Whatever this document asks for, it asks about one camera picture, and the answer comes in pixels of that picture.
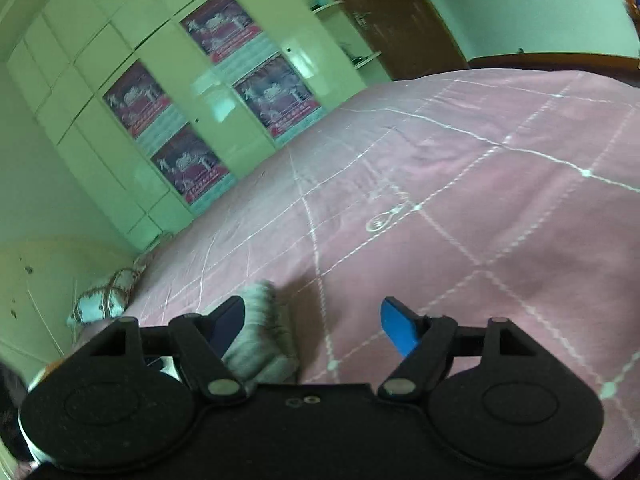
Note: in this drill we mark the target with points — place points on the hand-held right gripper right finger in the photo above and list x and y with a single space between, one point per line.
400 327

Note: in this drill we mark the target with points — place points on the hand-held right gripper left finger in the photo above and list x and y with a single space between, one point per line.
227 327

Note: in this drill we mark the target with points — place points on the grey pants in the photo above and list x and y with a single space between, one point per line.
260 350

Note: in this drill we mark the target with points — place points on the white heart-patterned pillow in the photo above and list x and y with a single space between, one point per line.
107 295

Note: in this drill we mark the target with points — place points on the bed with pink checked sheet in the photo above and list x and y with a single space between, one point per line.
450 210

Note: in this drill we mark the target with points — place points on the cream wooden headboard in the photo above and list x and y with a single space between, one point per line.
40 300

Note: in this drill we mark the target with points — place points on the dark flat shelf item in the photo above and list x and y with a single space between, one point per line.
358 59

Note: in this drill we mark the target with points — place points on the cream corner shelves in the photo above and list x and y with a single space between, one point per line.
345 35

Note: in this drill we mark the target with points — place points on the brown wooden door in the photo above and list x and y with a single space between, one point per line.
400 15

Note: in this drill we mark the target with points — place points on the cream glossy wardrobe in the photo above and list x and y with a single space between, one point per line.
90 45

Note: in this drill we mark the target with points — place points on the wall poster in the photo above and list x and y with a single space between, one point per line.
135 100
275 95
220 25
190 165

